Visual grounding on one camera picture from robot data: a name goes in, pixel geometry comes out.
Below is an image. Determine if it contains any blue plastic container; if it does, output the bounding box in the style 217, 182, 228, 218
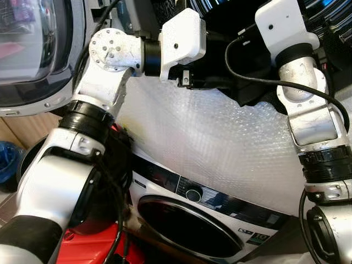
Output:
0, 141, 25, 193

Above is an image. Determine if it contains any white upper washing machine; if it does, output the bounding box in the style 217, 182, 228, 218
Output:
82, 0, 352, 133

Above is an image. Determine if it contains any white lower washing machine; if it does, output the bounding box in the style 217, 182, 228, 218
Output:
125, 147, 309, 263

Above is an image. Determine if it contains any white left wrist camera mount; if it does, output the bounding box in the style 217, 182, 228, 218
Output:
159, 8, 207, 82

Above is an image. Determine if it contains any white washing machine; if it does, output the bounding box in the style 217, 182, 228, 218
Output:
125, 147, 309, 263
82, 0, 352, 133

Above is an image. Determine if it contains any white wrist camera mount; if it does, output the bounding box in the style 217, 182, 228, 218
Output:
255, 0, 321, 53
159, 8, 207, 82

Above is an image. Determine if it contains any clear bubble wrap sheet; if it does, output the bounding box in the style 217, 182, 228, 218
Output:
115, 77, 352, 218

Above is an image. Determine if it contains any round glass washer door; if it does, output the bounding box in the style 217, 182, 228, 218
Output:
0, 0, 91, 117

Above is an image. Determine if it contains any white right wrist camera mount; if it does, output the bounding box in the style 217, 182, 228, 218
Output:
255, 0, 321, 53

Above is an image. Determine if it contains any red plastic box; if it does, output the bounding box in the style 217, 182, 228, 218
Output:
55, 228, 146, 264

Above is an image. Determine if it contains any brown cardboard box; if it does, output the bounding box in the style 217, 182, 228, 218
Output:
0, 113, 61, 149

